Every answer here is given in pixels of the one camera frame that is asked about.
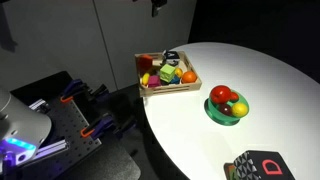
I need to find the white robot base blue light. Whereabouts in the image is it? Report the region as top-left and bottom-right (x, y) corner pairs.
(0, 87), (53, 174)

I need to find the small black white letter block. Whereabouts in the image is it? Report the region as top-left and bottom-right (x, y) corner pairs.
(161, 49), (181, 67)

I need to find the blue block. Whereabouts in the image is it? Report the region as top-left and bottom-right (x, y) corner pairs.
(169, 75), (181, 85)

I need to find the wooden tray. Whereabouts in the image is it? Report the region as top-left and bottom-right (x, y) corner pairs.
(134, 50), (203, 98)

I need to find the orange-red cube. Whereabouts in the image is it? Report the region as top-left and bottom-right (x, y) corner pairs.
(137, 54), (154, 70)

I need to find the lime green cube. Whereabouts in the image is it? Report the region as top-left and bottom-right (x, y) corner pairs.
(159, 63), (177, 83)

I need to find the small yellow toy fruit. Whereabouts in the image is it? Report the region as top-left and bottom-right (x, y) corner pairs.
(174, 67), (184, 79)

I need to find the yellow toy banana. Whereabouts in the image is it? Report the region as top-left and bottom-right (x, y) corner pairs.
(141, 72), (151, 86)

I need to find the magenta cube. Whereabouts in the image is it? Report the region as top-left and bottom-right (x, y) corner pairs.
(147, 75), (162, 89)

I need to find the orange toy ball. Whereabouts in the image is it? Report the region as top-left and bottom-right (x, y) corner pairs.
(181, 70), (198, 84)

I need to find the red toy apple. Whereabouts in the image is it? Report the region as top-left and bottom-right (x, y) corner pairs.
(209, 84), (233, 105)

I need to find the small red toy fruit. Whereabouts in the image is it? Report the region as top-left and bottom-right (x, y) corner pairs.
(229, 91), (240, 103)

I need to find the green bowl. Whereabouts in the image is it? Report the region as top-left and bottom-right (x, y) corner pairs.
(203, 89), (250, 127)

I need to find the dark red toy plum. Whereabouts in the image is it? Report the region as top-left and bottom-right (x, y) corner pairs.
(218, 103), (234, 117)

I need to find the yellow toy lemon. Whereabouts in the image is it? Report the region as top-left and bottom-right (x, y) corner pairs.
(231, 102), (249, 118)

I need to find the aluminium rail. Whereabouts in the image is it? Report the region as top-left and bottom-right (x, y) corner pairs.
(28, 98), (51, 113)
(33, 139), (69, 161)

